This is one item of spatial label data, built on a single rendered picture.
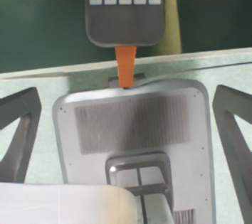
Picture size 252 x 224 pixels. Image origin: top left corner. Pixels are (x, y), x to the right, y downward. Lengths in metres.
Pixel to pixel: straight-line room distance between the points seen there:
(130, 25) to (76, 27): 0.06
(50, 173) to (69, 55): 0.93
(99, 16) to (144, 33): 0.04
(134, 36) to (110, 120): 0.55
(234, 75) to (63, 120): 0.74
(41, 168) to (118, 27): 0.98
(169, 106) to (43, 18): 0.56
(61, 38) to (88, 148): 0.56
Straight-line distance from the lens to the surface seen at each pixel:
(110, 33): 0.19
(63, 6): 0.23
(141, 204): 0.58
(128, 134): 0.73
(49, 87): 1.02
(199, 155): 0.79
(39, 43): 0.23
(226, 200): 1.23
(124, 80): 0.20
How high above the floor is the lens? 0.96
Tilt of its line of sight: 84 degrees down
